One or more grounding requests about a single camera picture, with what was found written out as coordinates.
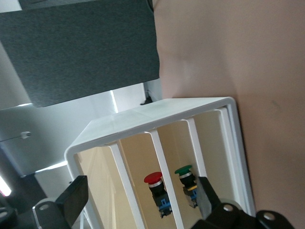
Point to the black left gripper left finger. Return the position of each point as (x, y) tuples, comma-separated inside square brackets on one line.
[(74, 198)]

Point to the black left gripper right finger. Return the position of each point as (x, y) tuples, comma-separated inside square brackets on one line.
[(205, 198)]

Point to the red mushroom push button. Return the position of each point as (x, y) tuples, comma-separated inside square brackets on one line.
[(153, 179)]

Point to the green mushroom push button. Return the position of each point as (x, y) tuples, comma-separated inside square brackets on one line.
[(183, 171)]

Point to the dark grey divider panel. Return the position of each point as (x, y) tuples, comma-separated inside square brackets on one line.
[(71, 47)]

